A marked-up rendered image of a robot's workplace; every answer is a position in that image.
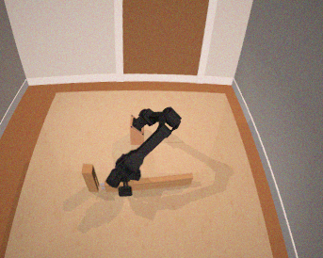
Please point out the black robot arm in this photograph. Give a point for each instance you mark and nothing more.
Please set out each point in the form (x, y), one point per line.
(128, 164)

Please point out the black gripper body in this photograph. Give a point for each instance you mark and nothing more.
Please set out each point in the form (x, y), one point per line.
(125, 190)

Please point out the brown wooden post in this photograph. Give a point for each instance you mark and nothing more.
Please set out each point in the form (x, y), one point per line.
(90, 177)

